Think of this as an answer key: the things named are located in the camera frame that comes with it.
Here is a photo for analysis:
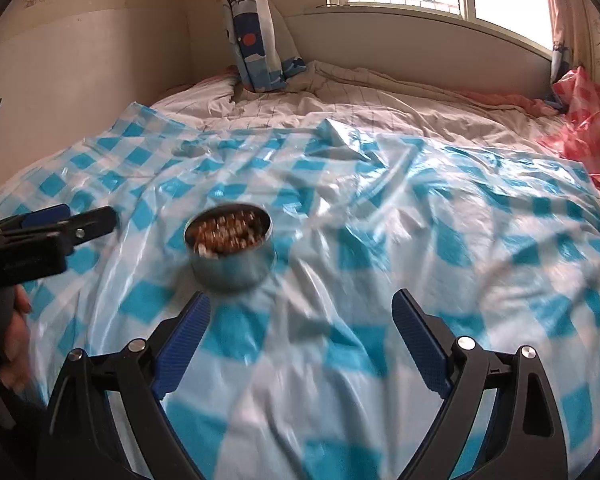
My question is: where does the pink window curtain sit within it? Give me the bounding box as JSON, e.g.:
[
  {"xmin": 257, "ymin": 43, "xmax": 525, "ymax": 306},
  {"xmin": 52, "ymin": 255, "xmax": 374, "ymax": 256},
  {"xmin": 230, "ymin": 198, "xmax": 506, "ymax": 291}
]
[{"xmin": 547, "ymin": 0, "xmax": 588, "ymax": 84}]

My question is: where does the blue white patterned curtain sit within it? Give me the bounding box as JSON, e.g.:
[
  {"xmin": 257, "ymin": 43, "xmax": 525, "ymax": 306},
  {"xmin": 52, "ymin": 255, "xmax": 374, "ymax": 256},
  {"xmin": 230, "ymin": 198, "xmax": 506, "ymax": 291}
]
[{"xmin": 222, "ymin": 0, "xmax": 306, "ymax": 93}]

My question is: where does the round silver metal tin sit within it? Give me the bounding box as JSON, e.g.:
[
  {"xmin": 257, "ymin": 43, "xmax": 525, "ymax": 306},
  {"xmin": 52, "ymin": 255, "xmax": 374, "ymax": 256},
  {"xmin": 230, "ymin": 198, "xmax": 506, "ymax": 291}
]
[{"xmin": 183, "ymin": 203, "xmax": 276, "ymax": 294}]

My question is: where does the amber bead jewelry pile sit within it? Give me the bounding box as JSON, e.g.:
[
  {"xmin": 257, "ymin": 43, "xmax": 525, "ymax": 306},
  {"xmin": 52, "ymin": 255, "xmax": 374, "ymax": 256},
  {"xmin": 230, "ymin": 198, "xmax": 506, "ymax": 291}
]
[{"xmin": 184, "ymin": 206, "xmax": 270, "ymax": 259}]

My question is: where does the left human hand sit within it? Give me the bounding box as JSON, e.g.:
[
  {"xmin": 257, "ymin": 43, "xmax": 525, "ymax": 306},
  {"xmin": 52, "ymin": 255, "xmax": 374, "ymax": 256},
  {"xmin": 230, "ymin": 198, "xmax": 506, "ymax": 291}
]
[{"xmin": 0, "ymin": 285, "xmax": 32, "ymax": 393}]

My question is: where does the blue white checkered plastic sheet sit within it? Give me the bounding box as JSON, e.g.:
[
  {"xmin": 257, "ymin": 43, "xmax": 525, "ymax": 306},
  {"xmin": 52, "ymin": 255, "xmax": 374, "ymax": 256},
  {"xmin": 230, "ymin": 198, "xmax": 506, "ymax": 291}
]
[{"xmin": 0, "ymin": 104, "xmax": 600, "ymax": 479}]

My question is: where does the pink checkered plastic bag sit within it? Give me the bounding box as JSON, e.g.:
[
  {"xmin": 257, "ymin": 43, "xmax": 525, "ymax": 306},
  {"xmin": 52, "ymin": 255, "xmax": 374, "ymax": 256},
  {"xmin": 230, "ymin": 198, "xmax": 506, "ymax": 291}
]
[{"xmin": 541, "ymin": 67, "xmax": 600, "ymax": 190}]

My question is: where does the pink white bed sheet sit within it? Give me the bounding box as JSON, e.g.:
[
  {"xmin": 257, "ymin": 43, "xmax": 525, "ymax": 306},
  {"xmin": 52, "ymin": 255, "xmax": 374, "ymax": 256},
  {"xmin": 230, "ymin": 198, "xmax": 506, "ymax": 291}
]
[{"xmin": 153, "ymin": 62, "xmax": 566, "ymax": 153}]

